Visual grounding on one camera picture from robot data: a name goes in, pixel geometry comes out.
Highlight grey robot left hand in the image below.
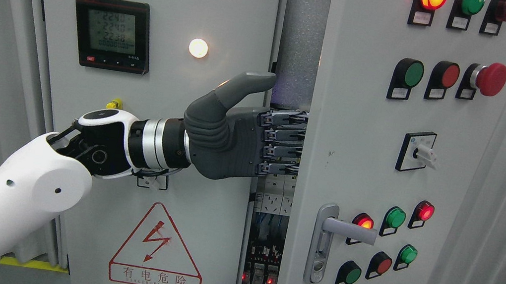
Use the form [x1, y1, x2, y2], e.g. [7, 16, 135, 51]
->
[183, 71, 310, 180]

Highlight grey cabinet door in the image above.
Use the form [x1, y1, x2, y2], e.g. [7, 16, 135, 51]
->
[278, 0, 506, 284]
[44, 0, 280, 284]

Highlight white socket breaker row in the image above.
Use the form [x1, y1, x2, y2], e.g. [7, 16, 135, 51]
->
[253, 174, 297, 216]

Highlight white glowing indicator lamp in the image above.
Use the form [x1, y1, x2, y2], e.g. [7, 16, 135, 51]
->
[188, 38, 209, 58]

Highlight yellow terminal connector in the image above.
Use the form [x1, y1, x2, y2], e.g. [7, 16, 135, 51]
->
[105, 98, 123, 110]

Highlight red electric danger warning sticker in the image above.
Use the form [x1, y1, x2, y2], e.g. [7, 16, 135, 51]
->
[108, 202, 202, 284]

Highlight lower relay and breaker row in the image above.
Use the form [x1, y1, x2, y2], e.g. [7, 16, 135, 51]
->
[241, 230, 283, 284]

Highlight black digital power meter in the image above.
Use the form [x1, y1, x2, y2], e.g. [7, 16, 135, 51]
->
[75, 0, 150, 74]

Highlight red mushroom emergency stop button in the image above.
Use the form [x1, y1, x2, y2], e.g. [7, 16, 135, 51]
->
[470, 62, 506, 97]

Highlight left door rotary switch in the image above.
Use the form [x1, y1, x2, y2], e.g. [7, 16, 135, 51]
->
[136, 175, 169, 191]

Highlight silver door lever handle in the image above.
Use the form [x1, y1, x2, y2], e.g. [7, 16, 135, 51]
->
[303, 203, 377, 284]

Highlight upper right rotary switch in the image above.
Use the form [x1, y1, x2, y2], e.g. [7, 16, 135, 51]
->
[395, 132, 437, 172]

